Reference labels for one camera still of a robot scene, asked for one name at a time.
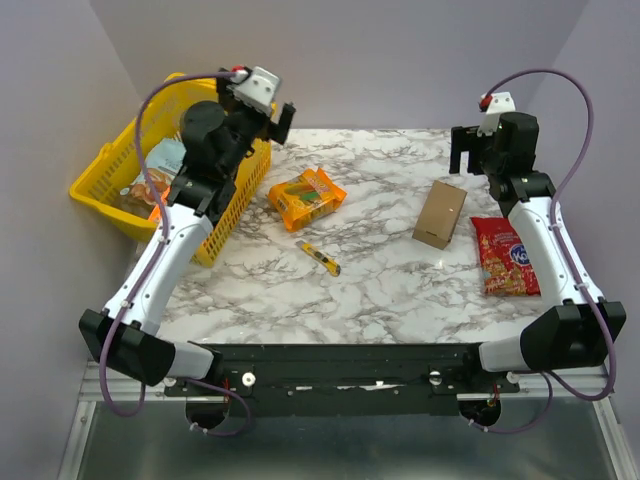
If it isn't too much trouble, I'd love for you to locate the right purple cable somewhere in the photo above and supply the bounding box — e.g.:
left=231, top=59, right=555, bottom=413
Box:
left=467, top=68, right=617, bottom=434

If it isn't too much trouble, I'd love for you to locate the yellow utility knife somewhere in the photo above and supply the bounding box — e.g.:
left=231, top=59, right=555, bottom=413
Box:
left=296, top=240, right=341, bottom=277

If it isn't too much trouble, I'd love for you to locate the brown cardboard express box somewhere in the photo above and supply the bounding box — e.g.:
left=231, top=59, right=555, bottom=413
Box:
left=412, top=180, right=467, bottom=250

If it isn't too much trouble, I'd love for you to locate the yellow plastic basket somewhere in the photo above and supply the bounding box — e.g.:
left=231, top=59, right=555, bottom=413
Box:
left=69, top=79, right=271, bottom=267

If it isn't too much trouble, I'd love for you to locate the orange mango candy bag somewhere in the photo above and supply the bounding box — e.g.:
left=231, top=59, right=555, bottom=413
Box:
left=267, top=168, right=347, bottom=233

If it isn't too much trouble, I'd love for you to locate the purple cable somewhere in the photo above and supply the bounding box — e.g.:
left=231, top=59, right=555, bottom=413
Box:
left=467, top=68, right=617, bottom=434
left=98, top=69, right=251, bottom=437

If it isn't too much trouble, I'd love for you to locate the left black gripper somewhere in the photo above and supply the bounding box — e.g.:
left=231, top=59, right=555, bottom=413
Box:
left=214, top=68, right=294, bottom=177

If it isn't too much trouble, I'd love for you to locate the red candy bag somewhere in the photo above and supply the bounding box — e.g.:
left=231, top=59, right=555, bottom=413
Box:
left=471, top=217, right=540, bottom=296

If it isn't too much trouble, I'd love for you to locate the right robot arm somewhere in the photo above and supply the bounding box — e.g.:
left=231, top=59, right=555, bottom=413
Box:
left=449, top=112, right=626, bottom=392

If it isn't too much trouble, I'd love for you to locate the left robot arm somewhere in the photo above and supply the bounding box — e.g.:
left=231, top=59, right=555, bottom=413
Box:
left=79, top=66, right=296, bottom=395

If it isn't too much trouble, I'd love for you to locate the orange cheese snack pack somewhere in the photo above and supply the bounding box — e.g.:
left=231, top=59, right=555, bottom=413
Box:
left=148, top=205, right=161, bottom=224

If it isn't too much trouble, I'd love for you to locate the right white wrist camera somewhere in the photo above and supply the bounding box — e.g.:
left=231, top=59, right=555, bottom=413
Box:
left=477, top=92, right=516, bottom=137

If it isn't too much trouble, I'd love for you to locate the light blue snack bag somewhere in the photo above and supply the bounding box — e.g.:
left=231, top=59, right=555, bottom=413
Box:
left=115, top=136, right=185, bottom=218

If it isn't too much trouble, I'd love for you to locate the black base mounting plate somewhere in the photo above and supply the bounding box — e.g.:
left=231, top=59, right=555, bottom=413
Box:
left=163, top=342, right=521, bottom=418

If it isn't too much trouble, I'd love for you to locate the aluminium rail frame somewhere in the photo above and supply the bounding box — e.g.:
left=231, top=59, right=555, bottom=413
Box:
left=57, top=360, right=624, bottom=480

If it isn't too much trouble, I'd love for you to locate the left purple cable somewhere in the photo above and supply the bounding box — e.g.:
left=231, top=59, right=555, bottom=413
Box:
left=98, top=69, right=251, bottom=437

